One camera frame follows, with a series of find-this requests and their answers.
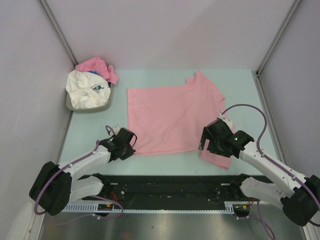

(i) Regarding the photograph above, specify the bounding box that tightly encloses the slotted grey cable duct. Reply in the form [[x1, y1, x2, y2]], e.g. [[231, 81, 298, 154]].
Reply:
[[61, 201, 249, 214]]

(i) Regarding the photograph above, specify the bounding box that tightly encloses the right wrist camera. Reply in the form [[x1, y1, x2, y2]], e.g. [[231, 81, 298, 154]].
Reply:
[[218, 113, 234, 129]]

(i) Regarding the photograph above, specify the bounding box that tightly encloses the corner aluminium post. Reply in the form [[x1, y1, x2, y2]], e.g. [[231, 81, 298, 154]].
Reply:
[[255, 0, 303, 77], [37, 0, 78, 67]]

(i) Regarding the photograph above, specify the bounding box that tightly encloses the blue garment in basket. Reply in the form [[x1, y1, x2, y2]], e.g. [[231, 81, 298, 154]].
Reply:
[[88, 70, 100, 76]]

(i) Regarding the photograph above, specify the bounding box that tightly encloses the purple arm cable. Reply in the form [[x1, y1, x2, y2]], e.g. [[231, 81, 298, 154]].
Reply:
[[33, 124, 139, 216], [219, 103, 320, 226]]

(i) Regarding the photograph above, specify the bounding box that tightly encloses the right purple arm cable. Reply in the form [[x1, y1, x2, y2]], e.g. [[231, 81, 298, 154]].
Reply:
[[219, 103, 320, 226]]

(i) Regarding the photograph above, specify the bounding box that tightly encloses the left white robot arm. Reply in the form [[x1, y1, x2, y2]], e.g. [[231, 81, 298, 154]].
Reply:
[[29, 127, 138, 216]]

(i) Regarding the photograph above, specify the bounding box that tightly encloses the aluminium rail frame right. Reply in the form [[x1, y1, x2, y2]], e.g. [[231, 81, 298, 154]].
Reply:
[[251, 70, 288, 165]]

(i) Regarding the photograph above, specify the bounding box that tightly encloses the white t shirt in basket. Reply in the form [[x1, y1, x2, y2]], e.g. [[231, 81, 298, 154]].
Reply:
[[65, 69, 111, 109]]

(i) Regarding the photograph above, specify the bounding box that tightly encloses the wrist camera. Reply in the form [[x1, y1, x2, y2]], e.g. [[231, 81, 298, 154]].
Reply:
[[218, 113, 234, 129], [109, 125, 121, 136]]

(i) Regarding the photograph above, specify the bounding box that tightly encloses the pink t shirt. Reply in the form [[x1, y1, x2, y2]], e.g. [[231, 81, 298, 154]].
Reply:
[[127, 71, 226, 156], [75, 56, 119, 85]]

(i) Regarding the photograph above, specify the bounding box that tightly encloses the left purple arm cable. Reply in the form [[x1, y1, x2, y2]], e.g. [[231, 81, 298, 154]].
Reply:
[[33, 124, 139, 216]]

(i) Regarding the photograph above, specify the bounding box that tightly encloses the grey laundry basket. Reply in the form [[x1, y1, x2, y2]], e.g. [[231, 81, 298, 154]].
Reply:
[[65, 83, 115, 114]]

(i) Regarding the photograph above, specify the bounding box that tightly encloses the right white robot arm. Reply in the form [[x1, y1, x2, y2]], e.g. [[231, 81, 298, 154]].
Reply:
[[199, 118, 320, 227]]

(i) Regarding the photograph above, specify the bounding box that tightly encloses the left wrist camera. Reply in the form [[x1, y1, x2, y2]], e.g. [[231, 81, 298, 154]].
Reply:
[[109, 125, 121, 136]]

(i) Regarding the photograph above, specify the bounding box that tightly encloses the left corner aluminium post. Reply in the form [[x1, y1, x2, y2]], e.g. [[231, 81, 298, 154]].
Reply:
[[37, 0, 78, 67]]

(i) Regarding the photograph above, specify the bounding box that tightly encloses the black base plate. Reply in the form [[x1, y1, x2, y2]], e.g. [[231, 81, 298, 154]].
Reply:
[[95, 174, 249, 202]]

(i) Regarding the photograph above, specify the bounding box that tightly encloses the right corner aluminium post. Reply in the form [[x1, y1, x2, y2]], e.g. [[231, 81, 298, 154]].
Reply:
[[255, 0, 303, 77]]

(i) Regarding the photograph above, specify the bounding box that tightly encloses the pink t shirt in basket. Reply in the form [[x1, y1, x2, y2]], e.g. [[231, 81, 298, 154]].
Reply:
[[75, 56, 119, 85]]

